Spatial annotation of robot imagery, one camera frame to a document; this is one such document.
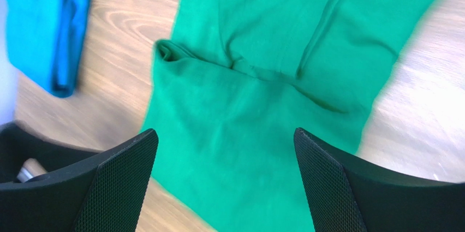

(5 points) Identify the folded blue t-shirt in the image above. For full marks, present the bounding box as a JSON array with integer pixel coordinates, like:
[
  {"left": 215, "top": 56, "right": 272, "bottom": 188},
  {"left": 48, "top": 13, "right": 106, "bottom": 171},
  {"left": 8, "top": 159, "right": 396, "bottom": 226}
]
[{"left": 6, "top": 0, "right": 91, "bottom": 98}]

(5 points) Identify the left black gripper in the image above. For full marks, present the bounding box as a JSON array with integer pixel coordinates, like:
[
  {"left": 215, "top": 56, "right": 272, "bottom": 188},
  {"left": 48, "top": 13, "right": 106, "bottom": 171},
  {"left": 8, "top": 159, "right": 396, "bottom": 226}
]
[{"left": 1, "top": 122, "right": 100, "bottom": 183}]

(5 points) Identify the green t-shirt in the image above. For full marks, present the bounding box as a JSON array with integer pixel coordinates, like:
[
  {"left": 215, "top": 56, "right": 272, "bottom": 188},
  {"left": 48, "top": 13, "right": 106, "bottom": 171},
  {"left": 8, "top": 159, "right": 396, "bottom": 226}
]
[{"left": 143, "top": 0, "right": 434, "bottom": 231}]

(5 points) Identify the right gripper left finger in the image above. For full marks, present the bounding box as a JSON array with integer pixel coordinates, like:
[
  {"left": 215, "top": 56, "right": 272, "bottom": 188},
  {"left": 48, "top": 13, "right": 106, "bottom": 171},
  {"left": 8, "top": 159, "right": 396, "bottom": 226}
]
[{"left": 1, "top": 129, "right": 159, "bottom": 231}]

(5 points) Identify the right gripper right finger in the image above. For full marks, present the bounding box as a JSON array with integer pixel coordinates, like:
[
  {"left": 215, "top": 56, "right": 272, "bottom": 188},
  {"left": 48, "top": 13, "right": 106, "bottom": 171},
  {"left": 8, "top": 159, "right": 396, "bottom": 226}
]
[{"left": 294, "top": 128, "right": 464, "bottom": 231}]

